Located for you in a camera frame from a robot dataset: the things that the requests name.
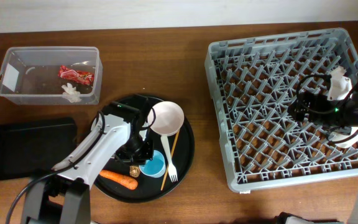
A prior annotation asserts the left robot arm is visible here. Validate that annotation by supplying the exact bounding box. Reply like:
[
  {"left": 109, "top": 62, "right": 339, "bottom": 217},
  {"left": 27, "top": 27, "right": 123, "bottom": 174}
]
[{"left": 20, "top": 96, "right": 154, "bottom": 223}]

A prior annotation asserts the round black tray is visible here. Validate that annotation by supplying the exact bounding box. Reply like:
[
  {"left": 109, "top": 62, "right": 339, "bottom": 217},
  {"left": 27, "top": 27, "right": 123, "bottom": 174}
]
[{"left": 94, "top": 95, "right": 195, "bottom": 203}]

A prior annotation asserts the pink bowl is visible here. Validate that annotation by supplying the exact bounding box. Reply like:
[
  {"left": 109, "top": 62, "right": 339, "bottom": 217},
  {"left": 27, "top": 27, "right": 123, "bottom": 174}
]
[{"left": 147, "top": 101, "right": 185, "bottom": 136}]

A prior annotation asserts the grey dishwasher rack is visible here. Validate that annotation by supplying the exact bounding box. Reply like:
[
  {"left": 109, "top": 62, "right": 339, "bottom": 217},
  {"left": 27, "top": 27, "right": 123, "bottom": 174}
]
[{"left": 204, "top": 28, "right": 358, "bottom": 193}]

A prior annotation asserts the brown walnut piece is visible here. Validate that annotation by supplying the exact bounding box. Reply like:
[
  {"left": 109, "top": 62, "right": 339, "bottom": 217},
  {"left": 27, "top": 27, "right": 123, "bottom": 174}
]
[{"left": 129, "top": 166, "right": 140, "bottom": 178}]

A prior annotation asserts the cream cup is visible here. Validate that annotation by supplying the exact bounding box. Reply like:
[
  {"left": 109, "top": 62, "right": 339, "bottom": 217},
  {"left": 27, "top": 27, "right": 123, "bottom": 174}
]
[{"left": 325, "top": 126, "right": 358, "bottom": 148}]

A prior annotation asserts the red snack wrapper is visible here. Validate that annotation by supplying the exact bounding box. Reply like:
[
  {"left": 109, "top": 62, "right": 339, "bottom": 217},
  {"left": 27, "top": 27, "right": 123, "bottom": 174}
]
[{"left": 58, "top": 65, "right": 94, "bottom": 85}]

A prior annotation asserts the orange carrot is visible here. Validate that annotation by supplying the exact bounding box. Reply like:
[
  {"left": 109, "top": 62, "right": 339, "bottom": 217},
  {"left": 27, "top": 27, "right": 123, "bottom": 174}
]
[{"left": 99, "top": 170, "right": 138, "bottom": 190}]

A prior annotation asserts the small blue cup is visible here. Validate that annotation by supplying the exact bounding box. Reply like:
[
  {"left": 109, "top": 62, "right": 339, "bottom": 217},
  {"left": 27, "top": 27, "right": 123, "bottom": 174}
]
[{"left": 139, "top": 150, "right": 166, "bottom": 178}]

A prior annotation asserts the white tissue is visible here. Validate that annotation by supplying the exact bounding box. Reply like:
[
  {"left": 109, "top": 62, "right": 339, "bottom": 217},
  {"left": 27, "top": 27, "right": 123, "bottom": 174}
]
[{"left": 62, "top": 83, "right": 81, "bottom": 103}]

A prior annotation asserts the wooden chopstick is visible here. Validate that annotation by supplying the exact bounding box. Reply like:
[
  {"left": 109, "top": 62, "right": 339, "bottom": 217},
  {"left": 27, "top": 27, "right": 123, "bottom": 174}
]
[{"left": 160, "top": 131, "right": 180, "bottom": 190}]

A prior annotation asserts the white plastic fork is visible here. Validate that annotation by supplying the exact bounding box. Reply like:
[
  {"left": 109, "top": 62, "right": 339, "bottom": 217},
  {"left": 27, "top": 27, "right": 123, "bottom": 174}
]
[{"left": 160, "top": 135, "right": 177, "bottom": 175}]

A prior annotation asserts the clear plastic bin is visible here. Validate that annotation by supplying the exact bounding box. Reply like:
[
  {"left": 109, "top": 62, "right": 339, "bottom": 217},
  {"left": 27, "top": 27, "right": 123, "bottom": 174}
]
[{"left": 0, "top": 46, "right": 103, "bottom": 105}]

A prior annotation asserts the black rectangular tray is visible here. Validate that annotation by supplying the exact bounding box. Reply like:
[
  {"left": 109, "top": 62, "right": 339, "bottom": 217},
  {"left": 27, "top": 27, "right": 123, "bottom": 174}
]
[{"left": 0, "top": 117, "right": 77, "bottom": 180}]

